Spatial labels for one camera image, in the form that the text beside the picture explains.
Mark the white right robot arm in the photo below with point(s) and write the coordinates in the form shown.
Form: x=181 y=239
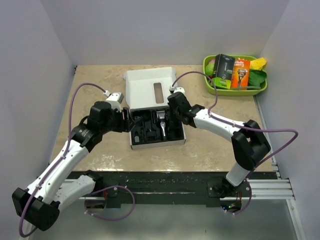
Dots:
x=249 y=144

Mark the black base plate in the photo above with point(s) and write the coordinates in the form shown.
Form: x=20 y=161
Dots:
x=159 y=188

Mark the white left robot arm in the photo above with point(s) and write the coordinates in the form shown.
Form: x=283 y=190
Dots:
x=38 y=203

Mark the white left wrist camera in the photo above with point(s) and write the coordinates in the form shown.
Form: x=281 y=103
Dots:
x=115 y=99

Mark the aluminium rail frame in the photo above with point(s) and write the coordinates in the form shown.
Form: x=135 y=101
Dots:
x=260 y=189

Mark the silver black hair clipper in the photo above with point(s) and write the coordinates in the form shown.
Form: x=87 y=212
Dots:
x=161 y=116

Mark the green leaf item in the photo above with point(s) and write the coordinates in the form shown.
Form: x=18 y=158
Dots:
x=256 y=77

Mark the white clipper kit box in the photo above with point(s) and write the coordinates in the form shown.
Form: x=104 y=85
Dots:
x=147 y=91

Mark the black razor box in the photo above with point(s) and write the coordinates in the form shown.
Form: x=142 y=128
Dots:
x=223 y=71

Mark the small oil bottle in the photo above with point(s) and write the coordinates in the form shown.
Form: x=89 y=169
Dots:
x=137 y=139

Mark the green plastic basket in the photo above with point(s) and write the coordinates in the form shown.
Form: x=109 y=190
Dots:
x=230 y=92

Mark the orange razor package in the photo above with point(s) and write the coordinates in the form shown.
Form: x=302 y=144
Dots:
x=240 y=75

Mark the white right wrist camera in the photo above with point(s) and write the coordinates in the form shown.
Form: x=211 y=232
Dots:
x=176 y=91

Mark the yellow cloth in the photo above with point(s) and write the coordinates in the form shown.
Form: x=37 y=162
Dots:
x=258 y=64

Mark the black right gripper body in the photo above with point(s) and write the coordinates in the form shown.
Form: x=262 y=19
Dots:
x=174 y=115

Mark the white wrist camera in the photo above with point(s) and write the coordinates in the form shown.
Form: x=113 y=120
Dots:
x=176 y=91
x=115 y=99

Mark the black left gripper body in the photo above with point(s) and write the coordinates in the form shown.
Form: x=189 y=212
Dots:
x=116 y=122

